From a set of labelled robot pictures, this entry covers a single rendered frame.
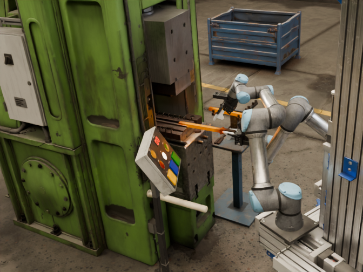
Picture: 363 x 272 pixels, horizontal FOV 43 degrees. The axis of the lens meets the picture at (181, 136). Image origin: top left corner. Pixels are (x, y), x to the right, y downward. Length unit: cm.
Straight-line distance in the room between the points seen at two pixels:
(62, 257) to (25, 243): 40
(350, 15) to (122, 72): 134
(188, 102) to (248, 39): 350
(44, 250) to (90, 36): 184
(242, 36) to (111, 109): 412
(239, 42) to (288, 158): 268
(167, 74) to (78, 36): 59
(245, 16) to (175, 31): 473
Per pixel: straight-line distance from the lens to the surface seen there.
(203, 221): 366
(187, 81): 311
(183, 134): 318
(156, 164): 255
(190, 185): 329
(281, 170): 453
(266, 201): 242
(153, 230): 332
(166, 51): 286
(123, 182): 329
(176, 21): 293
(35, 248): 400
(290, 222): 252
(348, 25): 208
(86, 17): 290
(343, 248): 260
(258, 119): 241
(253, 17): 754
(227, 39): 699
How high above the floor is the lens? 245
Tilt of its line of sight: 28 degrees down
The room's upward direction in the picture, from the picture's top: 5 degrees counter-clockwise
